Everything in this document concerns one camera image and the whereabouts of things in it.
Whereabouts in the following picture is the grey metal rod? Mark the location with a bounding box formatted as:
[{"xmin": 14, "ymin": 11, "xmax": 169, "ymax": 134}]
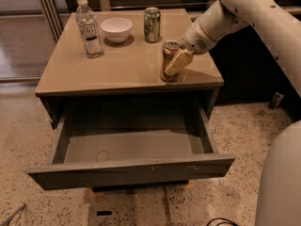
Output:
[{"xmin": 0, "ymin": 203, "xmax": 26, "ymax": 226}]

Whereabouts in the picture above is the white bowl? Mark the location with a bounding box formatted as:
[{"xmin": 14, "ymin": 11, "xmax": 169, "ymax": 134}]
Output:
[{"xmin": 101, "ymin": 18, "xmax": 133, "ymax": 43}]

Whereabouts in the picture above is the open grey top drawer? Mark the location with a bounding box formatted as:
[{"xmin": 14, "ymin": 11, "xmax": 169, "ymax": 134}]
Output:
[{"xmin": 27, "ymin": 106, "xmax": 234, "ymax": 190}]

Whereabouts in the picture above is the clear plastic water bottle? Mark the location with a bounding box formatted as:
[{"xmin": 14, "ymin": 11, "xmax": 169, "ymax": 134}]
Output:
[{"xmin": 75, "ymin": 0, "xmax": 103, "ymax": 58}]

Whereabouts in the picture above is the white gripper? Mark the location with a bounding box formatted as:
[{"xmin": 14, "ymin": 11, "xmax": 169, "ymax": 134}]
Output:
[{"xmin": 164, "ymin": 18, "xmax": 216, "ymax": 76}]

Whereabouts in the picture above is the brown drawer cabinet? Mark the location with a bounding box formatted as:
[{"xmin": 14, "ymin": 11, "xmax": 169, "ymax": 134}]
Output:
[{"xmin": 36, "ymin": 8, "xmax": 223, "ymax": 126}]

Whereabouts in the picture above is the orange soda can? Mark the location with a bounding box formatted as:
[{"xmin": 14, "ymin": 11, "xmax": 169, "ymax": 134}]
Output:
[{"xmin": 160, "ymin": 40, "xmax": 182, "ymax": 82}]

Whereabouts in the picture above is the small dark floor object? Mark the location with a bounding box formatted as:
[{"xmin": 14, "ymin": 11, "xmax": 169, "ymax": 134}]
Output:
[{"xmin": 268, "ymin": 92, "xmax": 284, "ymax": 109}]

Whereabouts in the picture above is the green soda can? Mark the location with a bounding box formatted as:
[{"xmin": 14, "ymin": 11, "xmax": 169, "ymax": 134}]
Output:
[{"xmin": 144, "ymin": 7, "xmax": 161, "ymax": 43}]

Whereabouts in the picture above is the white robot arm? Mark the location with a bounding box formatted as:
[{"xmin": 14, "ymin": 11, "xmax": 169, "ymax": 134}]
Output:
[{"xmin": 164, "ymin": 0, "xmax": 301, "ymax": 226}]

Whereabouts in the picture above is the black cable on floor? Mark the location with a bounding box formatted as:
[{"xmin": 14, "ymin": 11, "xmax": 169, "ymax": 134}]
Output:
[{"xmin": 205, "ymin": 217, "xmax": 240, "ymax": 226}]

